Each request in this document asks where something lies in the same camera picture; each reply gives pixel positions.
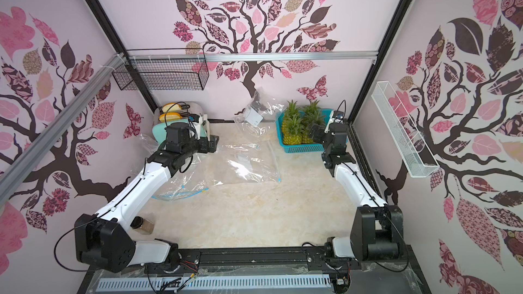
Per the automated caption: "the pineapple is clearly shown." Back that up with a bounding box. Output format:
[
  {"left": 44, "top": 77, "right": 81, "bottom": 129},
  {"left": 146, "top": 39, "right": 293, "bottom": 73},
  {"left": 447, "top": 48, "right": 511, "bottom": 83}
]
[
  {"left": 283, "top": 116, "right": 304, "bottom": 146},
  {"left": 281, "top": 100, "right": 300, "bottom": 133},
  {"left": 301, "top": 112, "right": 325, "bottom": 144},
  {"left": 302, "top": 100, "right": 323, "bottom": 126}
]

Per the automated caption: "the zip bag with blue seal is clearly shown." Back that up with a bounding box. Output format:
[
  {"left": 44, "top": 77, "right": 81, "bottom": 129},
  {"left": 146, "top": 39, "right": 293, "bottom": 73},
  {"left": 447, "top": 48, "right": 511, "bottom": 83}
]
[{"left": 153, "top": 167, "right": 209, "bottom": 201}]

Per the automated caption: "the clear zip bag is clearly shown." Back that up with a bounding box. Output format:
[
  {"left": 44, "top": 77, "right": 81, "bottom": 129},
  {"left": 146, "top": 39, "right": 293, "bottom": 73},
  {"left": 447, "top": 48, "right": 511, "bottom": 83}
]
[{"left": 130, "top": 133, "right": 159, "bottom": 176}]

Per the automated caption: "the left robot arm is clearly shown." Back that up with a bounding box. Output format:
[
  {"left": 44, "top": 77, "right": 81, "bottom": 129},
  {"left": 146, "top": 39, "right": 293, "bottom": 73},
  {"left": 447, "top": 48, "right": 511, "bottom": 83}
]
[{"left": 71, "top": 102, "right": 219, "bottom": 273}]

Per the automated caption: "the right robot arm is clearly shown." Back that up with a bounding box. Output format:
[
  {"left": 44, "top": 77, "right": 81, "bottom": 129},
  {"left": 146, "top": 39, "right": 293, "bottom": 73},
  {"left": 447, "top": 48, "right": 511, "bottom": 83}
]
[{"left": 311, "top": 101, "right": 410, "bottom": 273}]

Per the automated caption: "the teal plastic basket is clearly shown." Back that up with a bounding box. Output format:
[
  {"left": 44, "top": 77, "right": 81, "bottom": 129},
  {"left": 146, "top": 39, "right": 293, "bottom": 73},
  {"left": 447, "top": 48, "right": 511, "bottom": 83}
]
[{"left": 276, "top": 109, "right": 332, "bottom": 153}]

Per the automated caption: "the toast slice front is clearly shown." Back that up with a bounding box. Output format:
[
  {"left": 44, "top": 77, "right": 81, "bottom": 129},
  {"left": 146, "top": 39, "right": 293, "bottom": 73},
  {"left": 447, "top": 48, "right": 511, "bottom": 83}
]
[{"left": 159, "top": 112, "right": 183, "bottom": 123}]

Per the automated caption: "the toast slice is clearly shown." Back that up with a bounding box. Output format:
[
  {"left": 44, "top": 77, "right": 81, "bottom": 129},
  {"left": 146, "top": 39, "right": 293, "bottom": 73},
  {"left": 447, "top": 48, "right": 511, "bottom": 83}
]
[
  {"left": 162, "top": 103, "right": 183, "bottom": 113},
  {"left": 159, "top": 112, "right": 183, "bottom": 123}
]

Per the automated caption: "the toast slice rear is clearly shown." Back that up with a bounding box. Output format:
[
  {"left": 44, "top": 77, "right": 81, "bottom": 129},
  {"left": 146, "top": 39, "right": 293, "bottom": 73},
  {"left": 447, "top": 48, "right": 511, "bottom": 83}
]
[{"left": 162, "top": 103, "right": 183, "bottom": 113}]

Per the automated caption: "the mint green toaster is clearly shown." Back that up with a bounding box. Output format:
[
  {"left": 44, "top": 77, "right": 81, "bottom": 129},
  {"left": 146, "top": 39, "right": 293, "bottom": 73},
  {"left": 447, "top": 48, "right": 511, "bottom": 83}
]
[{"left": 152, "top": 102, "right": 208, "bottom": 144}]

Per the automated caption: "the spice jar left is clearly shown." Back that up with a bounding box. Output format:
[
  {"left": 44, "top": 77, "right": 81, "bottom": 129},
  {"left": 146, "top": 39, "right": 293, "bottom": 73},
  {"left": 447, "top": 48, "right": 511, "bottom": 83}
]
[{"left": 130, "top": 216, "right": 155, "bottom": 235}]

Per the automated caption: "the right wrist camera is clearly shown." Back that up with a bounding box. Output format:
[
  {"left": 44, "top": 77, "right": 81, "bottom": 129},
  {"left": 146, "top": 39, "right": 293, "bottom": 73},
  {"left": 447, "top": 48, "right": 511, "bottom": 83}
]
[{"left": 325, "top": 110, "right": 345, "bottom": 133}]

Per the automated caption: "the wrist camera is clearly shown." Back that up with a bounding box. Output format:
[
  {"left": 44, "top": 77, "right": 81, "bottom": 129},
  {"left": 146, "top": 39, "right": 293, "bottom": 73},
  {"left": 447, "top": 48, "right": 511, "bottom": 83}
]
[
  {"left": 325, "top": 110, "right": 345, "bottom": 133},
  {"left": 189, "top": 113, "right": 208, "bottom": 139}
]

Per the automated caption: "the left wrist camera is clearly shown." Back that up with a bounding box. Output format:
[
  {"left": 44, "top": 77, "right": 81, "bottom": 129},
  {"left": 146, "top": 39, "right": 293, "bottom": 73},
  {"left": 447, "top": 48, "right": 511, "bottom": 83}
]
[{"left": 189, "top": 113, "right": 208, "bottom": 139}]

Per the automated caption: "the white wire wall shelf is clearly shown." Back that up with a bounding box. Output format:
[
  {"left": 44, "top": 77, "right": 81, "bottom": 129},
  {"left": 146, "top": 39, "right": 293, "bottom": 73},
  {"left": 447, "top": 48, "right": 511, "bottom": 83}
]
[{"left": 371, "top": 81, "right": 439, "bottom": 178}]

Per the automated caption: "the black wire wall basket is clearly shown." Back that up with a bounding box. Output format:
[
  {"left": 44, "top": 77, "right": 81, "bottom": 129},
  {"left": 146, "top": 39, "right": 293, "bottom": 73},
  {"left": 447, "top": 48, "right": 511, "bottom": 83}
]
[{"left": 112, "top": 47, "right": 209, "bottom": 91}]

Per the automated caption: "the aluminium rail back wall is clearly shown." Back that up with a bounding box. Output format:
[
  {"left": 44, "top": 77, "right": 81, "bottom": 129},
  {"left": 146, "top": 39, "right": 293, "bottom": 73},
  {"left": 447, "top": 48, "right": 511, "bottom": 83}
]
[{"left": 129, "top": 51, "right": 378, "bottom": 62}]

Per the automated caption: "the aluminium rail wall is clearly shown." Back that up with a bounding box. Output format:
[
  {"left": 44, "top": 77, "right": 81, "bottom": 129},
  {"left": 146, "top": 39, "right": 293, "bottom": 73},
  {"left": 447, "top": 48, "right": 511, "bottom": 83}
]
[
  {"left": 129, "top": 51, "right": 378, "bottom": 62},
  {"left": 1, "top": 53, "right": 123, "bottom": 204}
]

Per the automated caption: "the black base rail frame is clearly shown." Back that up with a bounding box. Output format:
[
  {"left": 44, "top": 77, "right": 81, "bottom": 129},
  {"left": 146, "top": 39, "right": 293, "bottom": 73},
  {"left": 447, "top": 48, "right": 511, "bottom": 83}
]
[{"left": 78, "top": 242, "right": 430, "bottom": 293}]

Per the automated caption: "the white slotted cable duct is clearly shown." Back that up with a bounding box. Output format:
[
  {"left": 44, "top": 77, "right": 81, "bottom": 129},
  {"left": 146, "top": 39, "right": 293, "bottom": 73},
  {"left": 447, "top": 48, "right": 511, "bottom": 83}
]
[{"left": 94, "top": 274, "right": 332, "bottom": 293}]

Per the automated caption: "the aluminium rail left wall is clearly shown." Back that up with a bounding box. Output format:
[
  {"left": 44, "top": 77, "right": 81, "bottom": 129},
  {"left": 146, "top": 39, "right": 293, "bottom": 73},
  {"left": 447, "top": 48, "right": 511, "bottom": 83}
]
[{"left": 1, "top": 53, "right": 123, "bottom": 204}]

